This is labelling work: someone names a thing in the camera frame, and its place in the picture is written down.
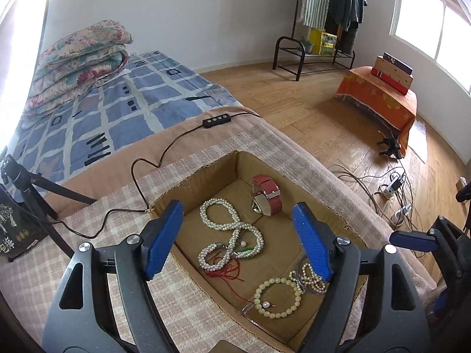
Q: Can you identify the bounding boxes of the thin pearl necklace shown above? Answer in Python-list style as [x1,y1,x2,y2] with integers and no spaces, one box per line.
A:
[288,262,327,291]

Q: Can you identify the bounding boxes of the thick twisted pearl necklace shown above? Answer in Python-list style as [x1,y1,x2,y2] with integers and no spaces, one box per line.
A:
[197,197,265,272]

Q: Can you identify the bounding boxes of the red leather strap watch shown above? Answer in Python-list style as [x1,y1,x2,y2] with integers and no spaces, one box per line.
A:
[251,174,283,216]

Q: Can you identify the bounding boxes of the green pendant red cord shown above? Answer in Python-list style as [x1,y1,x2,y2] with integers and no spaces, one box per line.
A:
[203,244,259,284]

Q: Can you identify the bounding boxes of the cream bead bracelet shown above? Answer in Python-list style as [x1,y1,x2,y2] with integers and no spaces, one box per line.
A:
[253,277,304,319]

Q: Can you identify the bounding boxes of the pink plaid blanket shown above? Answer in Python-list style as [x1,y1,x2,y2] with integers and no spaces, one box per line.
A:
[1,116,434,352]

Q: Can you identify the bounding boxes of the open cardboard box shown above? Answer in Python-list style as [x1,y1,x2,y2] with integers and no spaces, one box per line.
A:
[151,151,365,351]

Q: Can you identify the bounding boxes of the black tripod stand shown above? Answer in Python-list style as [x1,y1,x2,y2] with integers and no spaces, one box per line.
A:
[1,147,96,257]

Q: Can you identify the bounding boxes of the orange cloth covered table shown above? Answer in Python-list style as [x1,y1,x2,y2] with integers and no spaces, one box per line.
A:
[336,66,417,157]

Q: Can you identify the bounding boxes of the blue patterned bed sheet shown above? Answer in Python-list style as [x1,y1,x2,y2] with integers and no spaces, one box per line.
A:
[10,51,239,184]

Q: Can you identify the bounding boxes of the black printed gift bag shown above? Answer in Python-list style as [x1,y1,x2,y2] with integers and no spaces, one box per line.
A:
[0,184,46,262]

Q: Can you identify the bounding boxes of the red brown gift box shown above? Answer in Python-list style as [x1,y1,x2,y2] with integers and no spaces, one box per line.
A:
[371,54,414,95]

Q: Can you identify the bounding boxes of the black clothes rack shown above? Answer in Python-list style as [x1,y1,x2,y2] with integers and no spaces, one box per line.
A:
[272,0,367,81]

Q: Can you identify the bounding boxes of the folded floral quilt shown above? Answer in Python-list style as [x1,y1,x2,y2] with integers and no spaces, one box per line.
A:
[21,20,133,119]

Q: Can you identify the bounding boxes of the yellow crate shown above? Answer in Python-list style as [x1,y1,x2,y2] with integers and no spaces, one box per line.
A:
[308,28,337,56]

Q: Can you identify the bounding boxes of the window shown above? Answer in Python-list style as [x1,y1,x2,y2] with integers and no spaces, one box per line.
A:
[391,0,470,92]

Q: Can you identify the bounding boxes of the dark hanging clothes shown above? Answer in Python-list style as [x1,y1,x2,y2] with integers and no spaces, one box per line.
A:
[325,0,366,55]

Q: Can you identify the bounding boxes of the floor power strip cables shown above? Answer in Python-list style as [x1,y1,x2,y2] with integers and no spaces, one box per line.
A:
[329,135,435,236]

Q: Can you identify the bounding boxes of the black ring light cable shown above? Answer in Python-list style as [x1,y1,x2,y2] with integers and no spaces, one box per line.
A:
[51,109,262,240]

